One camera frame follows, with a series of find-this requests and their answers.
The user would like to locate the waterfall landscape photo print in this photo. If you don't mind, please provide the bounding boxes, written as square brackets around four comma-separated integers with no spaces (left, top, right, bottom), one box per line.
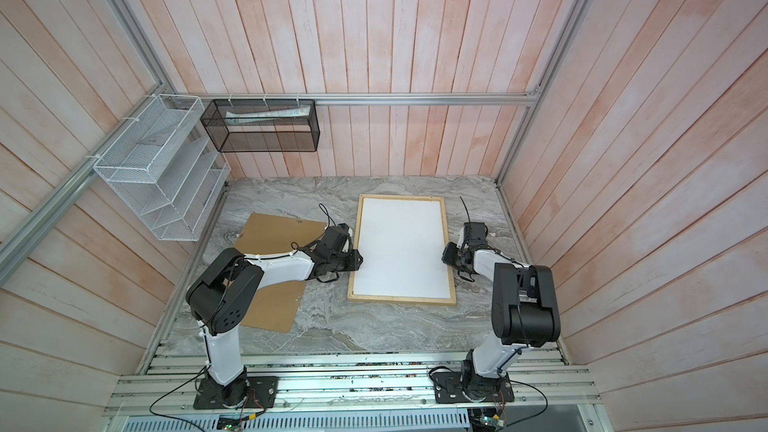
[352,197,453,301]

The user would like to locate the light wooden picture frame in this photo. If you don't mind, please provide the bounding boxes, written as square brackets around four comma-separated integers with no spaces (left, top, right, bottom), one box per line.
[347,193,457,306]

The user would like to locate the brown cardboard backing board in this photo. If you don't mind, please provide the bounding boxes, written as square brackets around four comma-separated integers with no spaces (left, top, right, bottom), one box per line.
[234,213,326,333]

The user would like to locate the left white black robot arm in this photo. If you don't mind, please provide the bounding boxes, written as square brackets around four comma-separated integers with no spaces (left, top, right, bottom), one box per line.
[186,248,363,387]

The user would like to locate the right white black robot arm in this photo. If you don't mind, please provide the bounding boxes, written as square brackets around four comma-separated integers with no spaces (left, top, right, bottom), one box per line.
[442,242,561,401]

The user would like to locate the aluminium slotted base rails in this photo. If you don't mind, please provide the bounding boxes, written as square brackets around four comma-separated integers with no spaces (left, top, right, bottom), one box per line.
[104,344,601,420]

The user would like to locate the paper sheet inside black basket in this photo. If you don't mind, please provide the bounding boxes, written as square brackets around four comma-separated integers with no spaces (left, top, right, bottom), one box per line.
[224,106,312,132]

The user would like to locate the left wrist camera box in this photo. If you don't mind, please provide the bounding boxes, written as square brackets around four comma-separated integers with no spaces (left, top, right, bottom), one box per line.
[320,223,352,253]

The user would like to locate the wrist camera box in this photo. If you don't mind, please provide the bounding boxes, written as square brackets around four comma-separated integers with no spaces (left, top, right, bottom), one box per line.
[320,223,352,253]
[462,221,488,248]

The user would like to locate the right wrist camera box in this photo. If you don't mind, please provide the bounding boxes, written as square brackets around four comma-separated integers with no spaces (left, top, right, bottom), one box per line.
[462,221,488,248]

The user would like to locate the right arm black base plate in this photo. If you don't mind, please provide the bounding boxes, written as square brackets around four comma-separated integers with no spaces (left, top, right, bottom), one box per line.
[427,366,515,404]

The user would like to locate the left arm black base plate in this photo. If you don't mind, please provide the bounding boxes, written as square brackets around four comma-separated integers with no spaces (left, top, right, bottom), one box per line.
[193,375,279,410]

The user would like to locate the black wire mesh basket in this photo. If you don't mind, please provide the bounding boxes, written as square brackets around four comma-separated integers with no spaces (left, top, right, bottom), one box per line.
[201,98,321,153]

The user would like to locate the white wire mesh shelf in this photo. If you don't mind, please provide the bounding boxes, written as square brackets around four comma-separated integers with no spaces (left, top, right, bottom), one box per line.
[94,94,230,242]

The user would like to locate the aluminium wall rail frame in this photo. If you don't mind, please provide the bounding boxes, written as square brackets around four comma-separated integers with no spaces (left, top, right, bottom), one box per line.
[1,0,582,347]

